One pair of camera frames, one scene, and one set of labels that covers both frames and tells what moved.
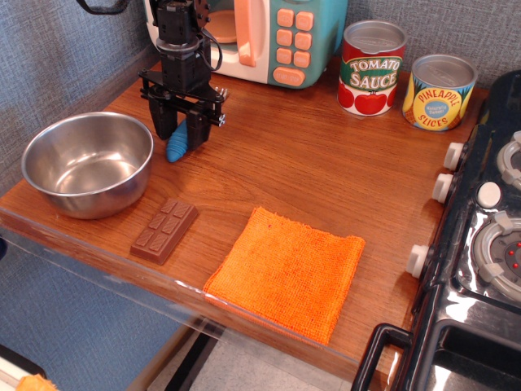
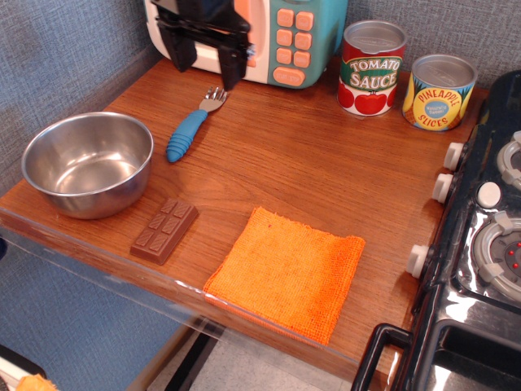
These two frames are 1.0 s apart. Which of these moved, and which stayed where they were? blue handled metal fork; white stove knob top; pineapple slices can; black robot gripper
Moved: black robot gripper
Stayed: blue handled metal fork; pineapple slices can; white stove knob top
